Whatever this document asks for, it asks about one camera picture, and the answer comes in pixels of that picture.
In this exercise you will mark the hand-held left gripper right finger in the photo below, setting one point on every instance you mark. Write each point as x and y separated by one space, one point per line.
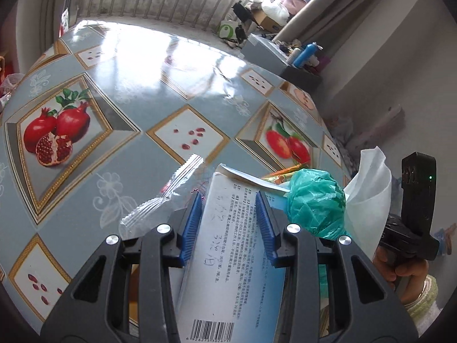
266 225

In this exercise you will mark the cardboard box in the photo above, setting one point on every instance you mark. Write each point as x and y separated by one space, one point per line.
266 19

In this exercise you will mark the white medicine box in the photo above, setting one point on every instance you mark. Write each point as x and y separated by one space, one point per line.
228 257

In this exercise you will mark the white green bag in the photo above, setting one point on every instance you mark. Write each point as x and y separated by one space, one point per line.
227 29

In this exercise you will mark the pink long roll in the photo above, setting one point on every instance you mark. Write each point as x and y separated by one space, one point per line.
389 121

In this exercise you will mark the white tissue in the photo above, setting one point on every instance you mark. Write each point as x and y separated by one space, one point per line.
367 193

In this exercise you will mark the person's right hand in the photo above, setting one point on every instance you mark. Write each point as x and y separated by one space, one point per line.
410 275

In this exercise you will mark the green plastic bag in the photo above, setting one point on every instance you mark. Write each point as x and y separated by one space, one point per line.
314 200

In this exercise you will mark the person's right forearm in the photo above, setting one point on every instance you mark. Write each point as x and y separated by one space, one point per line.
425 303

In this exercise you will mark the blue spray bottle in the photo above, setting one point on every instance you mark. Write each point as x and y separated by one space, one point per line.
303 55

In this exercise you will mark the small white bottle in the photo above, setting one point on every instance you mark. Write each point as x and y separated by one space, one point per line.
293 55

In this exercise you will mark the yellow snack packet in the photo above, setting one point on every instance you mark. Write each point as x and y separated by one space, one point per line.
282 175

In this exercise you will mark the grey cabinet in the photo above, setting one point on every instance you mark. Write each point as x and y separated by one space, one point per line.
303 78

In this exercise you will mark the clear plastic bag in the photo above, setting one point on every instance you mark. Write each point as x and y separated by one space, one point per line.
10 89

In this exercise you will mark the beige curtain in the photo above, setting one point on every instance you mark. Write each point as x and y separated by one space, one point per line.
339 3

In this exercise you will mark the fruit-print tablecloth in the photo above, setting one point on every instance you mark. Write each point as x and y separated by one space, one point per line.
142 96

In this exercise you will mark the black bag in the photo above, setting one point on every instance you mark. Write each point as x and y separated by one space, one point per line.
241 10

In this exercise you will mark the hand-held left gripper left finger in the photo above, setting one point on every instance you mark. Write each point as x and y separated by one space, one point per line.
191 225

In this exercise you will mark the clear plastic wrapper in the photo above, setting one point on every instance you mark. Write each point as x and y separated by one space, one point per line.
171 189

